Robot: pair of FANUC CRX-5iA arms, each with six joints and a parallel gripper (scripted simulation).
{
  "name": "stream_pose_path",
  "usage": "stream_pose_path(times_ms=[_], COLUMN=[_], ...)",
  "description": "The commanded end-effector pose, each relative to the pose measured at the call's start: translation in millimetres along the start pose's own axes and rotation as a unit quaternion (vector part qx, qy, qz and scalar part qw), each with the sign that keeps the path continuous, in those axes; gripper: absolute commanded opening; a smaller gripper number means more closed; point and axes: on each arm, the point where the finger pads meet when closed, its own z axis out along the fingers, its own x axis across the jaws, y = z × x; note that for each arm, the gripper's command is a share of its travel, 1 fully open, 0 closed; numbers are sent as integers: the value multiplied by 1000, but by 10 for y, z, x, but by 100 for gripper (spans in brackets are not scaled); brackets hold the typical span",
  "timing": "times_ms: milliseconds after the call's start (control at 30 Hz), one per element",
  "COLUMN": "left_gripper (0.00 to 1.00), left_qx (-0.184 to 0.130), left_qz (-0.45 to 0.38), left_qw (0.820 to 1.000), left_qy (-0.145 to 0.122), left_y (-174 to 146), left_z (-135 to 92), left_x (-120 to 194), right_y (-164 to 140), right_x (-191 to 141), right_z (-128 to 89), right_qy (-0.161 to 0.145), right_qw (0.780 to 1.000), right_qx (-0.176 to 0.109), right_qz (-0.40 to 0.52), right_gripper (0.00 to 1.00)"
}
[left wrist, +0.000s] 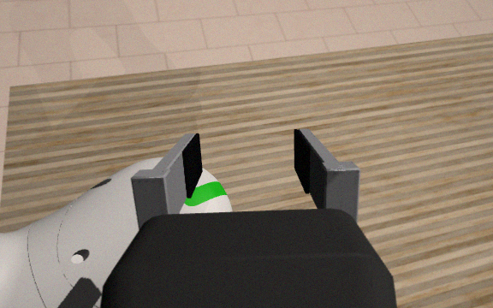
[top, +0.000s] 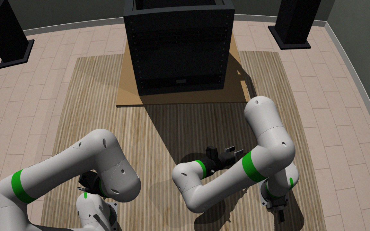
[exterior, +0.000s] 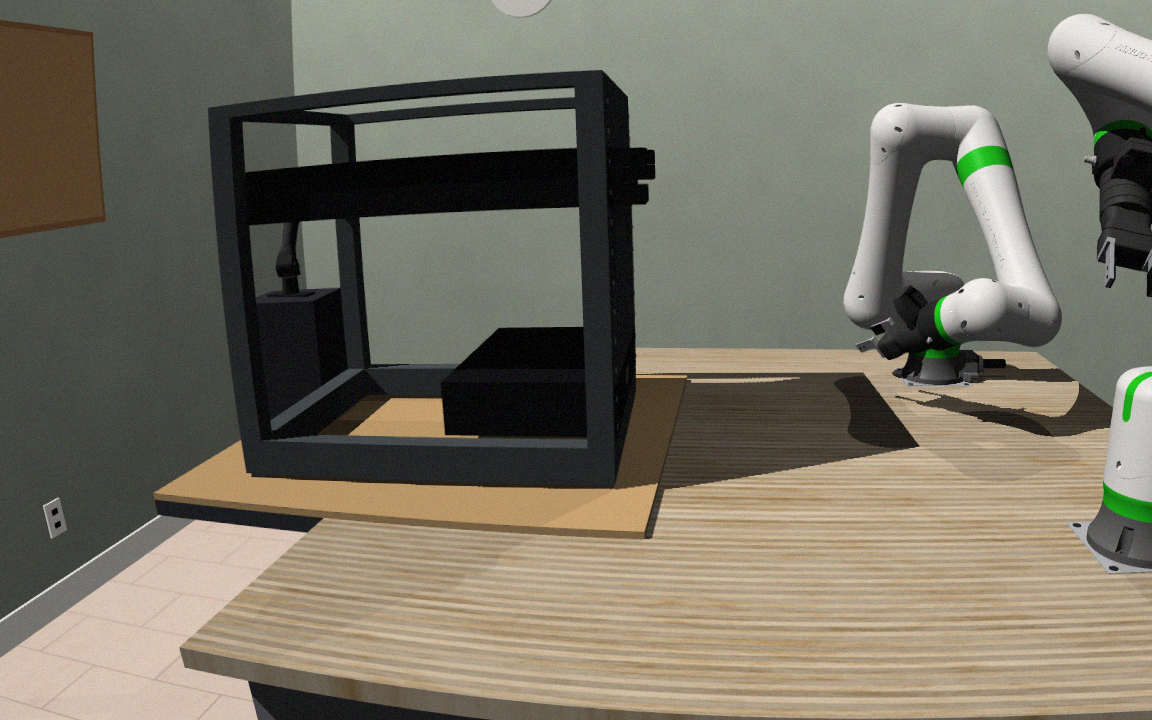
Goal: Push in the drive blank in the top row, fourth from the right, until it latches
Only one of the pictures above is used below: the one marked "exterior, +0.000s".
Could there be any tan wooden board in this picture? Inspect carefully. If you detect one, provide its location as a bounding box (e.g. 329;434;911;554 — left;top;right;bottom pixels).
153;376;687;540

